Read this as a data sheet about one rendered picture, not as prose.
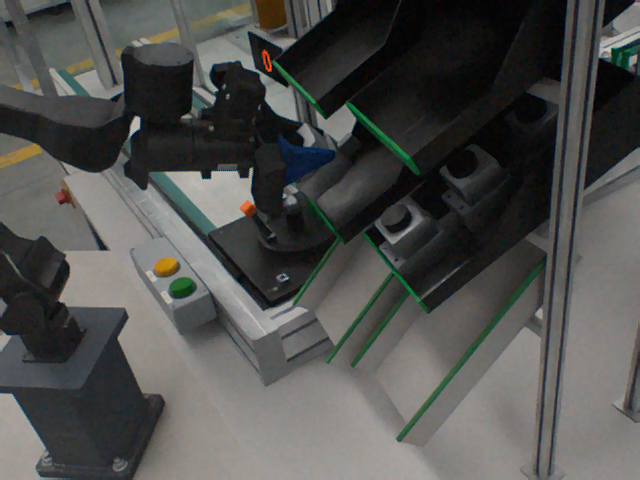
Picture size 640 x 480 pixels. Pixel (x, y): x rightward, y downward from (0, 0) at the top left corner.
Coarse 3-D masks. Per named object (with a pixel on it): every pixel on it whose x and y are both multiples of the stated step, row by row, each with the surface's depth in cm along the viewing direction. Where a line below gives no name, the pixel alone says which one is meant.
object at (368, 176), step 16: (368, 144) 87; (352, 160) 87; (368, 160) 85; (384, 160) 83; (400, 160) 82; (352, 176) 85; (368, 176) 83; (384, 176) 82; (400, 176) 77; (416, 176) 77; (336, 192) 85; (352, 192) 83; (368, 192) 82; (384, 192) 77; (400, 192) 78; (320, 208) 85; (336, 208) 83; (352, 208) 81; (368, 208) 77; (384, 208) 78; (336, 224) 81; (352, 224) 78; (368, 224) 78
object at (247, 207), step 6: (246, 204) 110; (252, 204) 109; (246, 210) 109; (252, 210) 110; (252, 216) 111; (258, 216) 111; (258, 222) 112; (264, 222) 113; (264, 228) 113; (264, 234) 115; (270, 234) 114
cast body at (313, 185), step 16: (304, 128) 77; (304, 144) 76; (320, 144) 75; (336, 144) 79; (352, 144) 79; (336, 160) 77; (304, 176) 77; (320, 176) 78; (336, 176) 79; (304, 192) 79; (320, 192) 79
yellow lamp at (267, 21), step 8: (256, 0) 115; (264, 0) 114; (272, 0) 114; (280, 0) 115; (256, 8) 116; (264, 8) 115; (272, 8) 115; (280, 8) 115; (264, 16) 116; (272, 16) 116; (280, 16) 116; (264, 24) 117; (272, 24) 116; (280, 24) 117
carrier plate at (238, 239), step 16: (240, 224) 124; (256, 224) 123; (224, 240) 120; (240, 240) 120; (256, 240) 119; (224, 256) 119; (240, 256) 116; (256, 256) 115; (320, 256) 113; (240, 272) 114; (256, 272) 112; (272, 272) 111; (288, 272) 111; (304, 272) 110; (256, 288) 110; (272, 288) 108; (288, 288) 108; (272, 304) 106
